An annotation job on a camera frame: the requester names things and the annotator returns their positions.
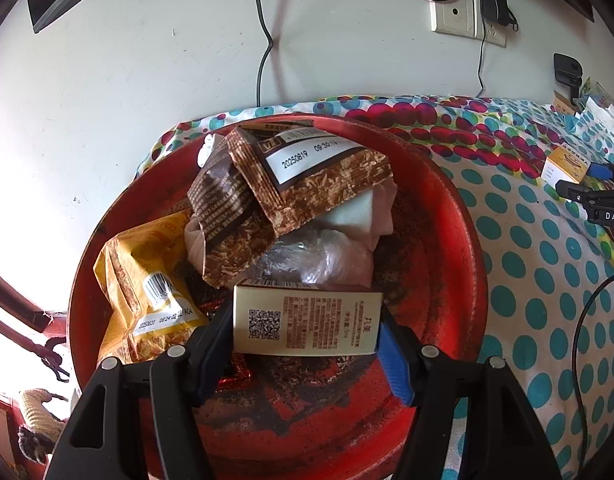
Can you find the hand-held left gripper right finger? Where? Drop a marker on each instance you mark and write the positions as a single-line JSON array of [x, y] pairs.
[[394, 365]]

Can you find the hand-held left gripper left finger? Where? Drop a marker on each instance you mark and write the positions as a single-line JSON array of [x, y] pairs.
[[214, 355]]

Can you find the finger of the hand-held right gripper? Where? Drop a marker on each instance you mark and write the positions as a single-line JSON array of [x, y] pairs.
[[572, 190], [599, 171]]

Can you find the yellow cardboard box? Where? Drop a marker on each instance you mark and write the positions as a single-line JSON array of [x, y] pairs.
[[307, 320], [567, 165]]

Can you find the red candy packet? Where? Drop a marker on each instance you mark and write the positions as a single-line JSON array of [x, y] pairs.
[[237, 375]]

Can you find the red round tray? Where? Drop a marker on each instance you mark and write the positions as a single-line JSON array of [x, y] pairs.
[[412, 260]]

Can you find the yellow snack bag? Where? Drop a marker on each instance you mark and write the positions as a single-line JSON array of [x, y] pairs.
[[137, 270]]

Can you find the clear plastic bag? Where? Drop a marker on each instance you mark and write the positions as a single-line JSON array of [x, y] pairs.
[[307, 257]]

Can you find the brown snack bag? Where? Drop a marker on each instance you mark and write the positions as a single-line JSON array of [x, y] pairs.
[[327, 185], [222, 210]]

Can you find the small white sock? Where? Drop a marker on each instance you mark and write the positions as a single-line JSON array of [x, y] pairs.
[[209, 150]]

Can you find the small brown cardboard box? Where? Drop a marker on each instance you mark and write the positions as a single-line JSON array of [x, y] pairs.
[[562, 102]]

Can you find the printed plastic bag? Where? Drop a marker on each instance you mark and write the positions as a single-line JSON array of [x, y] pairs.
[[599, 92]]

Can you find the polka dot blanket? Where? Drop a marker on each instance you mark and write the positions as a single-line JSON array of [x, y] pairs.
[[527, 285]]

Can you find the black angled plug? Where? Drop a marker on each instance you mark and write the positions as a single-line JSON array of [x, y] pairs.
[[511, 19]]

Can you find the black power adapter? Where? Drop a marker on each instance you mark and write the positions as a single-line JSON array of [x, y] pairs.
[[494, 0]]

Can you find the black clip mount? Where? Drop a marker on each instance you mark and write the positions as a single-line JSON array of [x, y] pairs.
[[567, 67]]

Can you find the white wall power socket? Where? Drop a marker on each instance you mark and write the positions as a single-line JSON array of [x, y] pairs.
[[492, 35]]

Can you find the red wooden frame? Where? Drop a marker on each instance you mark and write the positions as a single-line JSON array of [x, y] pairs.
[[17, 305]]

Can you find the white wall outlet plate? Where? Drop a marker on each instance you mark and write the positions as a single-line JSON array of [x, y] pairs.
[[452, 10]]

